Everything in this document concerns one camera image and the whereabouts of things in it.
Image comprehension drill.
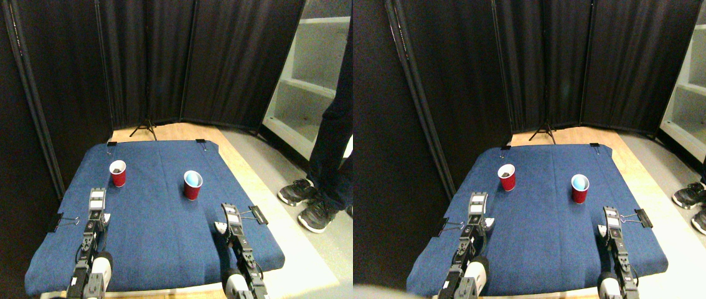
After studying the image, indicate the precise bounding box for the red cup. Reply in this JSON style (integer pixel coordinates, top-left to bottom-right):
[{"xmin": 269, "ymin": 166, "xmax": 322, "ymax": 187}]
[
  {"xmin": 571, "ymin": 174, "xmax": 590, "ymax": 204},
  {"xmin": 497, "ymin": 164, "xmax": 517, "ymax": 192},
  {"xmin": 183, "ymin": 170, "xmax": 204, "ymax": 201},
  {"xmin": 109, "ymin": 160, "xmax": 127, "ymax": 187}
]

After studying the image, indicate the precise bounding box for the dark blue cloth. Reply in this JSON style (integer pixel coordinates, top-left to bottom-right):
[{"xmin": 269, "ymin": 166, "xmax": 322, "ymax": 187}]
[
  {"xmin": 407, "ymin": 143, "xmax": 669, "ymax": 297},
  {"xmin": 24, "ymin": 139, "xmax": 286, "ymax": 297}
]

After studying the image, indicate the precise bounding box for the black curtain stand pole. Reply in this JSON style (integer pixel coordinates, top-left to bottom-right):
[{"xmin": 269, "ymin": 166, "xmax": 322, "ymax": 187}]
[
  {"xmin": 2, "ymin": 0, "xmax": 66, "ymax": 200},
  {"xmin": 384, "ymin": 0, "xmax": 456, "ymax": 200}
]

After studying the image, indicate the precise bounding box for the white shelf unit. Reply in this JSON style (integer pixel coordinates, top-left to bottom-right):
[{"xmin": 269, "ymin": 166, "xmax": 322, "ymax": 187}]
[
  {"xmin": 262, "ymin": 17, "xmax": 353, "ymax": 161},
  {"xmin": 659, "ymin": 23, "xmax": 706, "ymax": 164}
]

